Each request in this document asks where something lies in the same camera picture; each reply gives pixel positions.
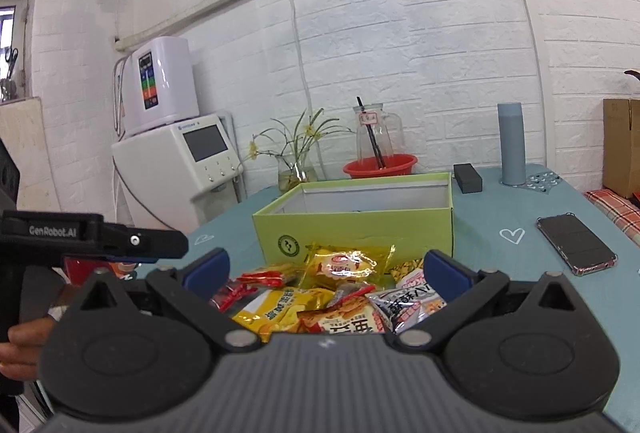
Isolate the red rice cracker packet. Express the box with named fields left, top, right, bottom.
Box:
left=297, top=283, right=388, bottom=335

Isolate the person's left hand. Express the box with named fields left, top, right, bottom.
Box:
left=0, top=281, right=76, bottom=382

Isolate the silver snack packet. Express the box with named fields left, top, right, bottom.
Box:
left=367, top=268, right=447, bottom=335

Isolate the small red snack packet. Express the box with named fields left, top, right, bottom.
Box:
left=209, top=263, right=302, bottom=313

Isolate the green cardboard box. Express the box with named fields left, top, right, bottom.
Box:
left=253, top=173, right=454, bottom=263

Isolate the white touchscreen appliance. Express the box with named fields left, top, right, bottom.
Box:
left=112, top=112, right=243, bottom=234

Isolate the small black box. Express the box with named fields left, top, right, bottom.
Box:
left=454, top=163, right=484, bottom=193

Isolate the yellow pastry snack packet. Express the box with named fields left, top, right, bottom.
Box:
left=298, top=242, right=396, bottom=290

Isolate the grey cylinder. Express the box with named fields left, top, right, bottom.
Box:
left=497, top=102, right=526, bottom=187

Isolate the red plastic basket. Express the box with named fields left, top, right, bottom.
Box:
left=343, top=153, right=418, bottom=178

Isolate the black smartphone clear case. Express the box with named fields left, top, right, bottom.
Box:
left=536, top=213, right=617, bottom=276

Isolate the black straw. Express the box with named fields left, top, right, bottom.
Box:
left=357, top=96, right=385, bottom=168

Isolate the glass vase with plant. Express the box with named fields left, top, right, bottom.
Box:
left=245, top=108, right=352, bottom=193

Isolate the clear glass pitcher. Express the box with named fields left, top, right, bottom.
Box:
left=352, top=102, right=405, bottom=160

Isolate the white water purifier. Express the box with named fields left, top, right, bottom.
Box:
left=122, top=36, right=200, bottom=137

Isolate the brown cardboard box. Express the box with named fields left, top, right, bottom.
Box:
left=603, top=99, right=640, bottom=199

